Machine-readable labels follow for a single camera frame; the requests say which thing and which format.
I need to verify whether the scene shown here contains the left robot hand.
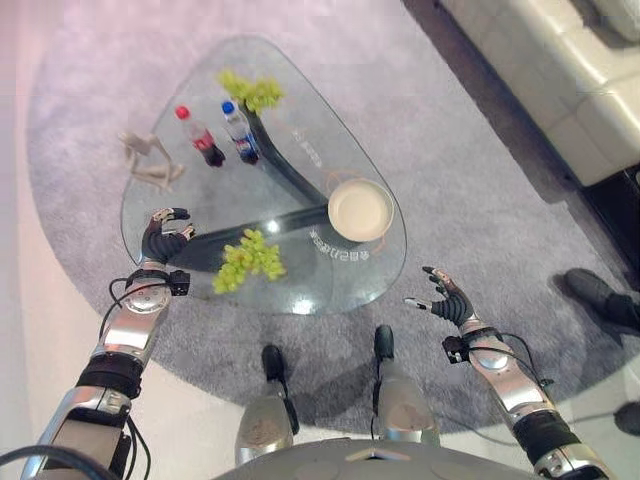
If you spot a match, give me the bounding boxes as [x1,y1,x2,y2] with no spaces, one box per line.
[140,207,198,266]

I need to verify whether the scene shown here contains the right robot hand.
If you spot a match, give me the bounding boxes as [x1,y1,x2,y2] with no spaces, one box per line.
[403,266,482,331]

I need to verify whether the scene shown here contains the cream round plate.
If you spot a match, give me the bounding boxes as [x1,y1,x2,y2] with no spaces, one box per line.
[327,179,395,241]

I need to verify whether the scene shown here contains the wooden mannequin figure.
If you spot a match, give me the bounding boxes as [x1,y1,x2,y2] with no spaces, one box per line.
[117,130,187,195]

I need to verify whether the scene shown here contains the green grape bunch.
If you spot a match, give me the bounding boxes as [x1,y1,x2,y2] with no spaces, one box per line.
[211,228,288,296]
[215,68,286,114]

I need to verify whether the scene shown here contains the grey round rug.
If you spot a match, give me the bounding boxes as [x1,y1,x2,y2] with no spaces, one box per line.
[25,0,640,435]

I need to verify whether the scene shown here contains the silver right robot leg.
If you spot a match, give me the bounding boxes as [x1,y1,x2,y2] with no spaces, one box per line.
[370,324,442,447]

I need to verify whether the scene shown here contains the silver robot leg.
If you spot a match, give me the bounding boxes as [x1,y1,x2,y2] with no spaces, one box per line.
[234,344,301,467]
[370,324,442,447]

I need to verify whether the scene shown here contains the cola bottle red cap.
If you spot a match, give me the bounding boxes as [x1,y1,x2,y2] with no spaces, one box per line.
[174,104,227,168]

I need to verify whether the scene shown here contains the black table base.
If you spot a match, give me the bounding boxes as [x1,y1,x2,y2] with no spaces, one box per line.
[172,102,332,274]

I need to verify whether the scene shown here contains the cola bottle blue cap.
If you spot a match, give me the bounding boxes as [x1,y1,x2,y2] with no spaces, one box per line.
[220,100,262,165]

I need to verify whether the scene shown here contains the glass coffee table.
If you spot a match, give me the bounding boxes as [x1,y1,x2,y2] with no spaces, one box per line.
[119,33,408,316]

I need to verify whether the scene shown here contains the person's black shoe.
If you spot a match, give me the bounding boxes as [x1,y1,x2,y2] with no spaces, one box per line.
[613,402,640,436]
[563,267,640,335]

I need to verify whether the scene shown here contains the silver robot torso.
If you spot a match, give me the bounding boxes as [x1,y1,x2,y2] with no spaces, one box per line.
[215,436,539,480]

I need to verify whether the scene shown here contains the silver left robot leg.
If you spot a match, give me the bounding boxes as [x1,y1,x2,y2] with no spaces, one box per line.
[234,344,301,467]

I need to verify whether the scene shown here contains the cream leather sofa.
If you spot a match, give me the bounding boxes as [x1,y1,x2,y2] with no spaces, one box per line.
[435,0,640,187]

